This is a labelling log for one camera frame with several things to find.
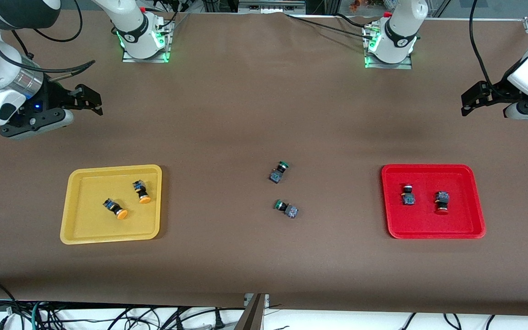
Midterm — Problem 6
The yellow mushroom push button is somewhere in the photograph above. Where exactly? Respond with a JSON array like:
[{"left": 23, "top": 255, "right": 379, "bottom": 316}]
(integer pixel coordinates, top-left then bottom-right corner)
[
  {"left": 132, "top": 180, "right": 152, "bottom": 205},
  {"left": 103, "top": 198, "right": 129, "bottom": 220}
]

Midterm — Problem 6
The red mushroom push button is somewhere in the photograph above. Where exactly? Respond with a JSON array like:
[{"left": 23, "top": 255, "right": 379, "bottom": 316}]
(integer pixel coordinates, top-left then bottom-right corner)
[
  {"left": 401, "top": 182, "right": 416, "bottom": 206},
  {"left": 434, "top": 191, "right": 451, "bottom": 215}
]

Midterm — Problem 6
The yellow plastic tray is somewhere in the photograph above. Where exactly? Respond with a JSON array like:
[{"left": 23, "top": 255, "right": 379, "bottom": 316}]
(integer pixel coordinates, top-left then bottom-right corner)
[{"left": 60, "top": 164, "right": 163, "bottom": 245}]

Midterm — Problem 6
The red plastic tray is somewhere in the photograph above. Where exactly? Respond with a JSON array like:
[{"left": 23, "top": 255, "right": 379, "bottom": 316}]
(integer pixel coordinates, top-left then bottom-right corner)
[{"left": 381, "top": 164, "right": 486, "bottom": 240}]

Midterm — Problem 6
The brown table cover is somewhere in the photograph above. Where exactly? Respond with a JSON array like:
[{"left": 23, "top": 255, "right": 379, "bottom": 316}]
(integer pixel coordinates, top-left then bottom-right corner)
[{"left": 0, "top": 10, "right": 528, "bottom": 317}]

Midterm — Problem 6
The green push button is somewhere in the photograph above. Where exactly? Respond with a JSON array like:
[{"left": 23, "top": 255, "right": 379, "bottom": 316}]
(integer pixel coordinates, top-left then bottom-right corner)
[
  {"left": 269, "top": 161, "right": 290, "bottom": 185},
  {"left": 274, "top": 199, "right": 299, "bottom": 219}
]

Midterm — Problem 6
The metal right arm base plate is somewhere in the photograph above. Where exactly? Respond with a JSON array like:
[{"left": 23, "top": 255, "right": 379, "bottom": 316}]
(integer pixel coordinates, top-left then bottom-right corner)
[{"left": 122, "top": 21, "right": 171, "bottom": 63}]

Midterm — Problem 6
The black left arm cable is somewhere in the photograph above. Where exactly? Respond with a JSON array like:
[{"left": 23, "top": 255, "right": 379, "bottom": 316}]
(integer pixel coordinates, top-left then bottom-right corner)
[{"left": 469, "top": 0, "right": 503, "bottom": 98}]

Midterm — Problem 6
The black looping right arm cable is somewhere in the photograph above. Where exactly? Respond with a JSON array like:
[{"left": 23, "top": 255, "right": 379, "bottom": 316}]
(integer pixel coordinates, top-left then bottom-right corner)
[{"left": 32, "top": 0, "right": 83, "bottom": 43}]

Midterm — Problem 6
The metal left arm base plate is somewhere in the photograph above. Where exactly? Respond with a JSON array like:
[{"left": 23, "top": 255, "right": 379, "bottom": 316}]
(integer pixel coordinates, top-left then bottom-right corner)
[{"left": 363, "top": 25, "right": 413, "bottom": 70}]

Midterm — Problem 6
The black cable across table cover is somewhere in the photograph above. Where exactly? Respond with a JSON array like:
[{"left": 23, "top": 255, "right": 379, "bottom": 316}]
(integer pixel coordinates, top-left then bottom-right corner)
[{"left": 285, "top": 13, "right": 374, "bottom": 39}]

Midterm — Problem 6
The aluminium frame profile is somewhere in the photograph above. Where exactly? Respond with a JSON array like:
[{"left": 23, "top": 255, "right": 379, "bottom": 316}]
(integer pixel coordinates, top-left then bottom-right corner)
[{"left": 238, "top": 0, "right": 307, "bottom": 14}]

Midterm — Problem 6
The green cable under table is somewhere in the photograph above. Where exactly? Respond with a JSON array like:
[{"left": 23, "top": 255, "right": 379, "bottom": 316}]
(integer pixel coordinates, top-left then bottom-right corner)
[{"left": 31, "top": 301, "right": 44, "bottom": 330}]

